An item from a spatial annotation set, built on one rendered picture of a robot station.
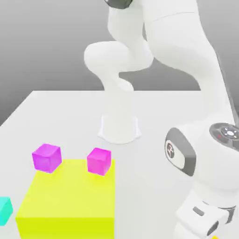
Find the small magenta cube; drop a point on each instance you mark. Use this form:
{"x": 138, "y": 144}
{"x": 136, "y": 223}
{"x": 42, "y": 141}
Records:
{"x": 46, "y": 158}
{"x": 98, "y": 162}

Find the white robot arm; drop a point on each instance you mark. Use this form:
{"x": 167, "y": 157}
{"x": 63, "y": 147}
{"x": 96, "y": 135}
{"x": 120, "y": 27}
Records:
{"x": 179, "y": 46}

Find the small yellow cube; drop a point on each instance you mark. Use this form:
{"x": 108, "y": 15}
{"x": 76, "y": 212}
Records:
{"x": 215, "y": 237}

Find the large yellow box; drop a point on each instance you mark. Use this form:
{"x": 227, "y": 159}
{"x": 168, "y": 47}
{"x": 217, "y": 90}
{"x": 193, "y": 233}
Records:
{"x": 71, "y": 201}

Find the small cyan cube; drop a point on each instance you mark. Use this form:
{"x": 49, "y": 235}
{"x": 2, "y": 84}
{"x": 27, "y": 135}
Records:
{"x": 5, "y": 211}

